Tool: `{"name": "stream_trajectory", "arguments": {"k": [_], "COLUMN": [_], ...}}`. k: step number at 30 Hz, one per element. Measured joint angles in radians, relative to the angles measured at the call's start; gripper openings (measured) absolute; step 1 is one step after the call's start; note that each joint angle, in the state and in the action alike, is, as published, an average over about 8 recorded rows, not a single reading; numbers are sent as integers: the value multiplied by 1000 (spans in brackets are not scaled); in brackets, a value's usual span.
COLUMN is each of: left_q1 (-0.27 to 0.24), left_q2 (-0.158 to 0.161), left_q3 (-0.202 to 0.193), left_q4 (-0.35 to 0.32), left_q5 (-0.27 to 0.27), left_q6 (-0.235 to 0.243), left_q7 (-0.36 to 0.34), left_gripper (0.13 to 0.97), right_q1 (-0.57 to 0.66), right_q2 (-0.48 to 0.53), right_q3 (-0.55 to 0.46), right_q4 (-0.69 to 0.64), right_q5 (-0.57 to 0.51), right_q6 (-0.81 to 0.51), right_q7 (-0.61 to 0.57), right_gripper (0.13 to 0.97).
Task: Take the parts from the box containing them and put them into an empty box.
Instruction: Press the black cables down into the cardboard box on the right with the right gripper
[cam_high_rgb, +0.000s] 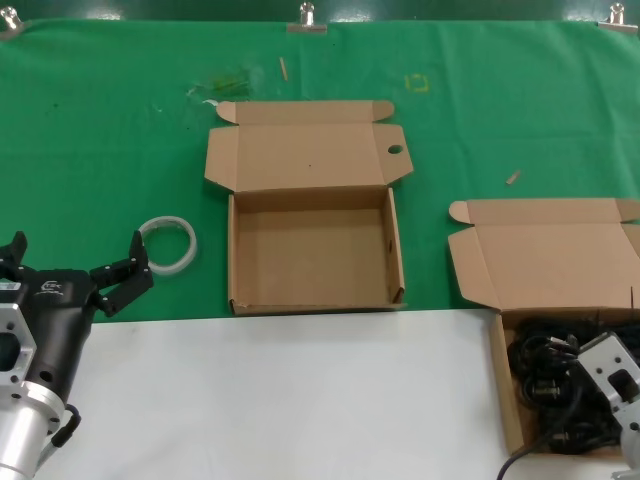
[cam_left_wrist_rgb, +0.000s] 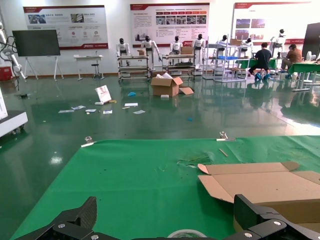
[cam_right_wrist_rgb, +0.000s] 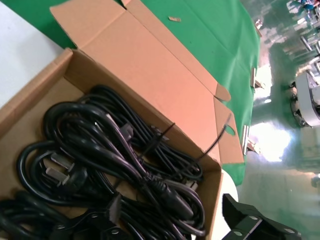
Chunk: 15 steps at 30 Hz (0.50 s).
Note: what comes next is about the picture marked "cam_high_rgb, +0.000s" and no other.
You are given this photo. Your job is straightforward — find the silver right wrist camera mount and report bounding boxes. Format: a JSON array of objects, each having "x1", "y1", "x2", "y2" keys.
[{"x1": 578, "y1": 331, "x2": 640, "y2": 439}]

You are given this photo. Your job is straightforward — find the clear tape roll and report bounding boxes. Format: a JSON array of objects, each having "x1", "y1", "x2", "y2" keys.
[{"x1": 137, "y1": 215, "x2": 198, "y2": 276}]

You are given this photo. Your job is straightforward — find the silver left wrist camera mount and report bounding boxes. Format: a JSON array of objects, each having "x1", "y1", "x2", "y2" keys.
[{"x1": 0, "y1": 298, "x2": 39, "y2": 401}]

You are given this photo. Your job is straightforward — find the clear plastic wrapper scrap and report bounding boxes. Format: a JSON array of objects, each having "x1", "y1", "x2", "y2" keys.
[{"x1": 185, "y1": 67, "x2": 264, "y2": 106}]

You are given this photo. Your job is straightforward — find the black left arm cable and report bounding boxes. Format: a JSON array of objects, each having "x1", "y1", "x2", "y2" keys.
[{"x1": 49, "y1": 402, "x2": 82, "y2": 451}]

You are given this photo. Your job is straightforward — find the tangled black power cables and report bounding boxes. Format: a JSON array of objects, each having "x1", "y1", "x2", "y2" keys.
[{"x1": 507, "y1": 309, "x2": 640, "y2": 454}]

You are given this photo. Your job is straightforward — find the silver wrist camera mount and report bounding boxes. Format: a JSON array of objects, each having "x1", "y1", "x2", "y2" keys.
[
  {"x1": 578, "y1": 331, "x2": 640, "y2": 439},
  {"x1": 0, "y1": 298, "x2": 39, "y2": 401}
]

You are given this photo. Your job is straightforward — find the plain open cardboard box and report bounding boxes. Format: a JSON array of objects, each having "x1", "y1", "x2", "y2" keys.
[{"x1": 447, "y1": 197, "x2": 640, "y2": 459}]

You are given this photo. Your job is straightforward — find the silver binder clip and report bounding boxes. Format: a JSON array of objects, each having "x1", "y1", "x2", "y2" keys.
[
  {"x1": 286, "y1": 1, "x2": 329, "y2": 35},
  {"x1": 597, "y1": 2, "x2": 640, "y2": 35},
  {"x1": 0, "y1": 9, "x2": 26, "y2": 41}
]

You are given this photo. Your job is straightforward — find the green table cloth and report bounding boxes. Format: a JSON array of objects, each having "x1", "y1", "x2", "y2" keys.
[{"x1": 0, "y1": 18, "x2": 640, "y2": 324}]

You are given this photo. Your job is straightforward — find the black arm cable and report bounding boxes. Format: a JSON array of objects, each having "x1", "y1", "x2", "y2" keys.
[
  {"x1": 49, "y1": 402, "x2": 82, "y2": 451},
  {"x1": 501, "y1": 433, "x2": 554, "y2": 480}
]

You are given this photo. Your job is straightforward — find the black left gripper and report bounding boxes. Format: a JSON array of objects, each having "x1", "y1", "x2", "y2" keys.
[{"x1": 0, "y1": 229, "x2": 155, "y2": 397}]

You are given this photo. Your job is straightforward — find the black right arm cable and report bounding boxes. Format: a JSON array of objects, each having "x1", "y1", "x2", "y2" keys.
[{"x1": 501, "y1": 433, "x2": 554, "y2": 480}]

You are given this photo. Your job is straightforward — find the cardboard box with round hole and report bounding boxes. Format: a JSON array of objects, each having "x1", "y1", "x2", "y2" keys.
[{"x1": 203, "y1": 99, "x2": 415, "y2": 316}]

